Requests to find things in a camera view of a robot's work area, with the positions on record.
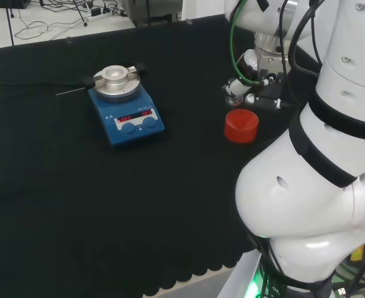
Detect clear round-bottom glass flask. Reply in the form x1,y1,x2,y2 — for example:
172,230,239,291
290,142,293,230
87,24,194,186
223,78,244,107

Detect black bench cloth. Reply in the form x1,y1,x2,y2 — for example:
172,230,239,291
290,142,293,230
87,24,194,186
0,12,323,298

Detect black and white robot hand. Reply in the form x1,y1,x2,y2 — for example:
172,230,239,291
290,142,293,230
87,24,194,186
225,48,292,110

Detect black tripod leg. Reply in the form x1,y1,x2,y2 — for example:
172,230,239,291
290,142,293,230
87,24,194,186
73,0,89,27

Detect thin metal probe rod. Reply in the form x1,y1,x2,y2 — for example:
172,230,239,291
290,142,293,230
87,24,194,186
55,87,88,97

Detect grey metal cabinet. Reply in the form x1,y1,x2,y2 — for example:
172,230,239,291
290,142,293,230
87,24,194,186
121,0,184,29

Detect tangled floor cables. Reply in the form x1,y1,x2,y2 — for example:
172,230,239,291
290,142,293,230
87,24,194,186
14,0,92,41

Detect black box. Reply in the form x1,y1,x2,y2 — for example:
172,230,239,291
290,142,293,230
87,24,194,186
0,0,32,9

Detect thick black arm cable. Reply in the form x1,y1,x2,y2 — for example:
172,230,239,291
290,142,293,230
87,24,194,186
277,0,325,109

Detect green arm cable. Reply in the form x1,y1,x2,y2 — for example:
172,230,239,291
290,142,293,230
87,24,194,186
229,0,269,86

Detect dark blue pole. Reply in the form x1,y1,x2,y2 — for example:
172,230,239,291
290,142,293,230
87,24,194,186
5,0,15,47

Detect blue-base heater with steel top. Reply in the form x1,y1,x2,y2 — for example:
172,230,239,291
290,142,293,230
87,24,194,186
81,62,166,148

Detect red flask support ring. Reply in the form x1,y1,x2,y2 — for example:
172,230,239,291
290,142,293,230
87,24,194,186
223,109,259,145

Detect black heater power cable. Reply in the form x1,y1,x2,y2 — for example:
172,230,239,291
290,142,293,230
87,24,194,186
0,79,84,89

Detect white power strip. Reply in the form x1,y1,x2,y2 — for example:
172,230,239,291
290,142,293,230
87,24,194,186
87,7,122,22

